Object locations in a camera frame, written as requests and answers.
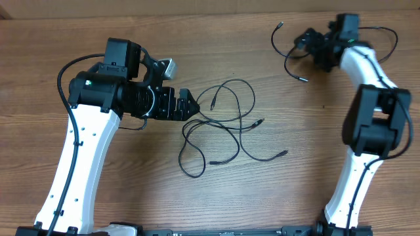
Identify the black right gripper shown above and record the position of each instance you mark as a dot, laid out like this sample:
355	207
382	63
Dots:
312	45

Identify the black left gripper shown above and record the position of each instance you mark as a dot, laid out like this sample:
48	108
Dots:
167	111

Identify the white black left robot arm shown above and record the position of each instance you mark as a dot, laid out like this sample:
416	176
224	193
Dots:
124	80

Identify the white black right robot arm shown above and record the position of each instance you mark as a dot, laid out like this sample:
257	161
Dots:
377	127

